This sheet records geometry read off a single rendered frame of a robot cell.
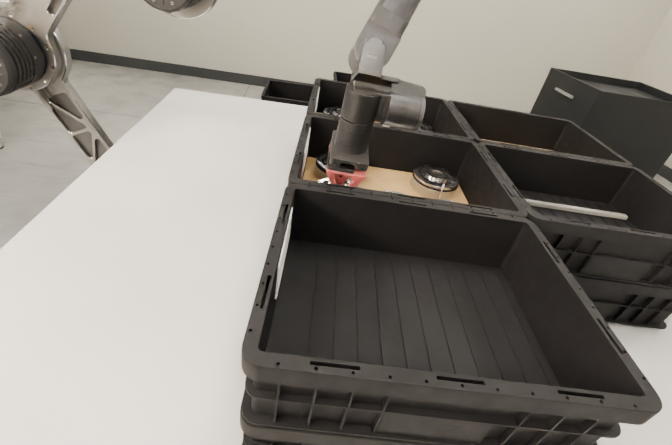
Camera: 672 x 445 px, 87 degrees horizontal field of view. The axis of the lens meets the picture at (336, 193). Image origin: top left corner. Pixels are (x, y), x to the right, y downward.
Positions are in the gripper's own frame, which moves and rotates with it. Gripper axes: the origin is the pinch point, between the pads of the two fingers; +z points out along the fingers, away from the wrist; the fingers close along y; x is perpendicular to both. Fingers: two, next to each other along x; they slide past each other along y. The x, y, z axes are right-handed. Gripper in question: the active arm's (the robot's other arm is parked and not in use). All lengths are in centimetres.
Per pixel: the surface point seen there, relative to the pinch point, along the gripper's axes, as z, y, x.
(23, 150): 101, 123, 175
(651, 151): 24, 123, -175
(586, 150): -3, 36, -69
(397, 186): 4.3, 10.9, -13.7
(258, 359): -7.7, -38.7, 7.4
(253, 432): 4.4, -40.0, 6.8
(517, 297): 1.9, -18.0, -29.6
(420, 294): 2.7, -19.8, -13.7
